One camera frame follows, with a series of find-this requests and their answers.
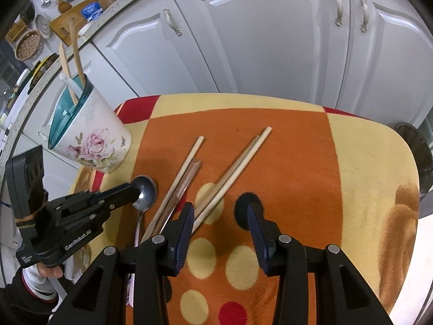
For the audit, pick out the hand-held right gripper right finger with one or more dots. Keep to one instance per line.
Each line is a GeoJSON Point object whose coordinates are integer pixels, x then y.
{"type": "Point", "coordinates": [258, 237]}

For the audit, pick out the small black hanging pan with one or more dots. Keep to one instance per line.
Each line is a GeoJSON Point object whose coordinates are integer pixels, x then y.
{"type": "Point", "coordinates": [27, 13]}

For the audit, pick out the blue and white bag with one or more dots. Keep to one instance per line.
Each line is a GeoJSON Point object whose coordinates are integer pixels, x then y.
{"type": "Point", "coordinates": [92, 10]}

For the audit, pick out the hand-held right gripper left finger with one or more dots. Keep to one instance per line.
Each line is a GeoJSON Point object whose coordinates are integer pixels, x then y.
{"type": "Point", "coordinates": [184, 237]}

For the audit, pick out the white ceramic spoon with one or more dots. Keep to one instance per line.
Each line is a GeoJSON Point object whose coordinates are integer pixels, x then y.
{"type": "Point", "coordinates": [67, 79]}

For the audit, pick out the dark wooden chopstick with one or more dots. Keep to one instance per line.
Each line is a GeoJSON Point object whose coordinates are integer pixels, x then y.
{"type": "Point", "coordinates": [179, 189]}
{"type": "Point", "coordinates": [187, 184]}

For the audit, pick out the yellow lid casserole pot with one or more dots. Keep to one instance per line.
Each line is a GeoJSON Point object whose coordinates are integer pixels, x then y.
{"type": "Point", "coordinates": [42, 69]}

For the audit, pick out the person's left hand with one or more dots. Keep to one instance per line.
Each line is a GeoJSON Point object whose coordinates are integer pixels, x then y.
{"type": "Point", "coordinates": [47, 271]}

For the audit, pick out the bamboo wall rack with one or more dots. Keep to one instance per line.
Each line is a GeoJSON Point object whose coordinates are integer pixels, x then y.
{"type": "Point", "coordinates": [17, 30]}

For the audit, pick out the white perforated plate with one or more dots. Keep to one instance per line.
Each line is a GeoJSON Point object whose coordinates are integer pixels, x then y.
{"type": "Point", "coordinates": [44, 25]}

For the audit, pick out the metal spoon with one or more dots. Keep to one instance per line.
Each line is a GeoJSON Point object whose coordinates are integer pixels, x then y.
{"type": "Point", "coordinates": [149, 189]}

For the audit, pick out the wooden cutting board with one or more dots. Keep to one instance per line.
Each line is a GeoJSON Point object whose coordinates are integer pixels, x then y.
{"type": "Point", "coordinates": [59, 23]}

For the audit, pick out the white bowl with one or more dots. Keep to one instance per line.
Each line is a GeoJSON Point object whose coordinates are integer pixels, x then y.
{"type": "Point", "coordinates": [84, 28]}

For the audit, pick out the floral utensil holder teal lid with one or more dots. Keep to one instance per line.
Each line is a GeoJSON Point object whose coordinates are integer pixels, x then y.
{"type": "Point", "coordinates": [98, 142]}

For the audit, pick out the person's left forearm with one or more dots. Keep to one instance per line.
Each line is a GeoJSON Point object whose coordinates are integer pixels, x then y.
{"type": "Point", "coordinates": [20, 301]}

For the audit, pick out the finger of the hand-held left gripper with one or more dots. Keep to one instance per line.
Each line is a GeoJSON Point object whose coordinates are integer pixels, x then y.
{"type": "Point", "coordinates": [111, 196]}
{"type": "Point", "coordinates": [84, 221]}

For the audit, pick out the printed blanket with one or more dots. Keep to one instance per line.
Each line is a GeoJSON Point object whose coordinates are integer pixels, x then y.
{"type": "Point", "coordinates": [287, 159]}

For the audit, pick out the dark ribbed bin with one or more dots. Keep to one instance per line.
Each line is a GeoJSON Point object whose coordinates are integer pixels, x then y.
{"type": "Point", "coordinates": [423, 155]}

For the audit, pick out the bamboo steamer tray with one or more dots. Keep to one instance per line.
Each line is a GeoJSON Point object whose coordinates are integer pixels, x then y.
{"type": "Point", "coordinates": [28, 44]}

